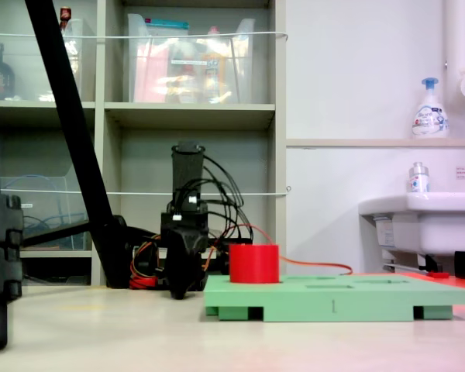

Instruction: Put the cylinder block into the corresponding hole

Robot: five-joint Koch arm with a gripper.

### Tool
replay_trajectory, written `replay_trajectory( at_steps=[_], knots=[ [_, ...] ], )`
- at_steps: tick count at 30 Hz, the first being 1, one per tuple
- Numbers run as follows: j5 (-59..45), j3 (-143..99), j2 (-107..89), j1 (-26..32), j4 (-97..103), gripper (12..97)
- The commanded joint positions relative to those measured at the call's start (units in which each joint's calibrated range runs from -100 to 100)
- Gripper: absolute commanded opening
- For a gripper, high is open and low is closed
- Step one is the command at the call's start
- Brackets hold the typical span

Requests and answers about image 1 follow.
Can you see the spray bottle with pink cap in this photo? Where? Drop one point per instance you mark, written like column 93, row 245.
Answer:
column 214, row 66

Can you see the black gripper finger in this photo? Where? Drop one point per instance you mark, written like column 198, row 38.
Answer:
column 197, row 255
column 177, row 271

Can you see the clear bag with blue strip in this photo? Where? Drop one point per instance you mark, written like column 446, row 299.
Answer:
column 166, row 24

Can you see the beige shelf unit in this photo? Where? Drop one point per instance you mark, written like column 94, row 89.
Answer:
column 190, row 116

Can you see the pink pouch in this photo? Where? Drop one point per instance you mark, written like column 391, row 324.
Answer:
column 151, row 77

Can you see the red printed base mount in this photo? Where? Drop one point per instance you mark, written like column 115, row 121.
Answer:
column 145, row 283

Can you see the thick black tripod leg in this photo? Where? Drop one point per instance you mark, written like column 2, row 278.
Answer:
column 73, row 135

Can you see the green shape hole board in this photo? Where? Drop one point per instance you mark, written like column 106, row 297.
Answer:
column 294, row 302

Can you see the small bottle with silver cap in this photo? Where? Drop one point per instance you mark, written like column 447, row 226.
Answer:
column 418, row 182

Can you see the brown bottle with red cap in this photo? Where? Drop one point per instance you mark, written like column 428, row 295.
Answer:
column 65, row 15

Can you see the white sink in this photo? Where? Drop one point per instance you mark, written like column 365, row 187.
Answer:
column 441, row 224

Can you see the large clear storage bin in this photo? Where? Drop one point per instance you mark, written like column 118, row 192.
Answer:
column 248, row 58

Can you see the dark glass bottle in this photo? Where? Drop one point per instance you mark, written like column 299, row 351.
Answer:
column 3, row 77

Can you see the small red piece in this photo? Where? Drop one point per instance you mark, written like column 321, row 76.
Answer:
column 438, row 275

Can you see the thin black tripod strut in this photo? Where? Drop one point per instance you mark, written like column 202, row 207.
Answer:
column 54, row 234

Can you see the white soap pump bottle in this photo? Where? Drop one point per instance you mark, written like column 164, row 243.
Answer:
column 430, row 120

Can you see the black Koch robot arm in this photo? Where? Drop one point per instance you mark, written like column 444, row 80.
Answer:
column 188, row 166

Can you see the red cylinder block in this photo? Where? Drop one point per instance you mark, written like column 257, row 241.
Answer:
column 253, row 263

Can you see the small clear storage bin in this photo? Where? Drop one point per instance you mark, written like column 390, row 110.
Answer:
column 79, row 58

